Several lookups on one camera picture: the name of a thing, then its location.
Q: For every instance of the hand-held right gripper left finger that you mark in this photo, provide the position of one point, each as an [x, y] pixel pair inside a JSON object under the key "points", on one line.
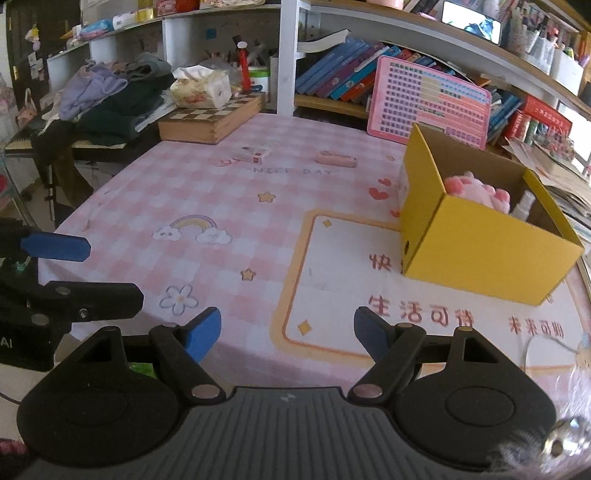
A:
{"points": [[203, 334]]}

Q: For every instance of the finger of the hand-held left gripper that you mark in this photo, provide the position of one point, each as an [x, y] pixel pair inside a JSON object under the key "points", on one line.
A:
{"points": [[92, 300], [55, 247]]}

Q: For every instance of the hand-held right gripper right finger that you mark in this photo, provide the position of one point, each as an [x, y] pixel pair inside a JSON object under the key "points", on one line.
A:
{"points": [[371, 334]]}

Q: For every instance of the yellow cardboard box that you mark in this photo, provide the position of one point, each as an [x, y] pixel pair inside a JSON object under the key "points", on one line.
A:
{"points": [[461, 249]]}

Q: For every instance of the pink plush toy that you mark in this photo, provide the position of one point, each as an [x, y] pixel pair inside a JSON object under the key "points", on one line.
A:
{"points": [[475, 191]]}

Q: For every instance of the white pen container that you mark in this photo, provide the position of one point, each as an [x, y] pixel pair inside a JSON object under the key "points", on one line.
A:
{"points": [[568, 71]]}

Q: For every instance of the dark side table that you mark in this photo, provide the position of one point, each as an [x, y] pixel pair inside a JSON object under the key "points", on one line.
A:
{"points": [[92, 150]]}

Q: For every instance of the pile of clothes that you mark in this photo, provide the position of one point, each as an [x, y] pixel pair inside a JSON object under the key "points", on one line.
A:
{"points": [[106, 106]]}

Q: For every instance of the pink oblong case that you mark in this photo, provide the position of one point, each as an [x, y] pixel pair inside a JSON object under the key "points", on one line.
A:
{"points": [[336, 159]]}

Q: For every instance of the white red small box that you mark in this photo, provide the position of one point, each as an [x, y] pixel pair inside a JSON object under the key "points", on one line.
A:
{"points": [[251, 156]]}

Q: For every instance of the wooden chess box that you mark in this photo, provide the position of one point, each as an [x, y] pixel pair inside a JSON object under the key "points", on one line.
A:
{"points": [[203, 124]]}

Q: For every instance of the floral tissue pack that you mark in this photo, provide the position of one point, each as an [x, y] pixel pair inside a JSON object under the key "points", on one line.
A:
{"points": [[203, 87]]}

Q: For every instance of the furry sleeve with metal button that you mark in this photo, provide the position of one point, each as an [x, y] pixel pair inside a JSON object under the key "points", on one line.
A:
{"points": [[563, 443]]}

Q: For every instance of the pink learning board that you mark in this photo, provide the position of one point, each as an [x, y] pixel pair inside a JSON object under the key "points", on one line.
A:
{"points": [[415, 97]]}

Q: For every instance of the stack of papers and books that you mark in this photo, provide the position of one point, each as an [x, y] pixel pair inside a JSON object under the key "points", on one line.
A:
{"points": [[563, 184]]}

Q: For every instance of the red pen with white cap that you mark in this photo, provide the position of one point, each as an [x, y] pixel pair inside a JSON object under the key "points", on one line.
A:
{"points": [[244, 69]]}

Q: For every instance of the white green cup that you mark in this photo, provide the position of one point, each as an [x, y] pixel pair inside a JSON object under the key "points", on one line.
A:
{"points": [[260, 81]]}

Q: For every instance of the row of blue books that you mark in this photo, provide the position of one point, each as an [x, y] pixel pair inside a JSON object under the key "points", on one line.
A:
{"points": [[332, 69]]}

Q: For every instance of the red boxed book set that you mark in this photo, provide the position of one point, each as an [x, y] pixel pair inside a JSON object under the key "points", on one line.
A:
{"points": [[540, 120]]}

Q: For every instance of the white bookshelf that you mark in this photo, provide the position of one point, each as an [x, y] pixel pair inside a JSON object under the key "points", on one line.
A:
{"points": [[288, 55]]}

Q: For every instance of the open white book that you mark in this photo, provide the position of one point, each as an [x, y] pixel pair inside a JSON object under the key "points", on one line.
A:
{"points": [[323, 41]]}

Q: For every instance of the phone showing video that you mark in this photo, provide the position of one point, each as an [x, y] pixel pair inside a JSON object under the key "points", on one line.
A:
{"points": [[471, 21]]}

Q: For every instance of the clear pen holder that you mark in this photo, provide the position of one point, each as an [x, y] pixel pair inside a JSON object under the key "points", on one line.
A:
{"points": [[531, 46]]}

